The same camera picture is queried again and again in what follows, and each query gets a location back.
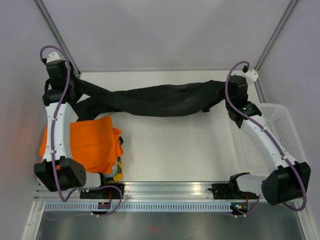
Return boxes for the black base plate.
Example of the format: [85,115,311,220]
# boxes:
[207,183,258,200]
[80,187,121,200]

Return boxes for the black trousers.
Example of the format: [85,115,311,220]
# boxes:
[73,80,225,121]

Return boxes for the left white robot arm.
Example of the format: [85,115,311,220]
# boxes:
[34,59,109,199]

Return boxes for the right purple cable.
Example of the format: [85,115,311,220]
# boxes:
[224,60,308,218]

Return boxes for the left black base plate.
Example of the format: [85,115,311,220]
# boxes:
[80,187,121,200]

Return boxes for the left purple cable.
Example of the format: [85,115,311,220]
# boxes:
[39,45,123,221]

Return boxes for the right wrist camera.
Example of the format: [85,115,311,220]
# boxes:
[242,65,259,84]

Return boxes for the right aluminium frame post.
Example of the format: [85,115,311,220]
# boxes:
[252,0,300,75]

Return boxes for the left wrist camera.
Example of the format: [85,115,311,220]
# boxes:
[46,51,63,64]

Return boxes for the aluminium frame post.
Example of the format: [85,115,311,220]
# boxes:
[252,0,300,75]
[33,0,81,77]

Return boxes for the yellow black patterned garment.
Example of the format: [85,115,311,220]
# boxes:
[112,136,124,183]

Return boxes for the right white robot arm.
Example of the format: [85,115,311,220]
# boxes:
[219,75,311,212]

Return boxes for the white slotted cable duct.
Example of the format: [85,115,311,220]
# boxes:
[45,201,232,213]

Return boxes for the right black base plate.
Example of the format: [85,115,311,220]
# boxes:
[207,183,258,200]

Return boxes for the orange folded garment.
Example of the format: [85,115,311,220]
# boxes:
[37,115,125,176]

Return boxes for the aluminium rail beam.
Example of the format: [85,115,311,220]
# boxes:
[33,181,307,202]

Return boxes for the left aluminium frame post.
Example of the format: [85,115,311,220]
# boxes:
[33,0,81,77]

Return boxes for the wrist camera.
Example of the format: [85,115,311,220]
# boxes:
[242,65,259,84]
[46,51,63,64]

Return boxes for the white perforated plastic basket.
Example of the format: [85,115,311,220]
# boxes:
[234,103,309,178]

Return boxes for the purple cable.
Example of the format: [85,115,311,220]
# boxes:
[39,45,123,221]
[224,60,308,218]

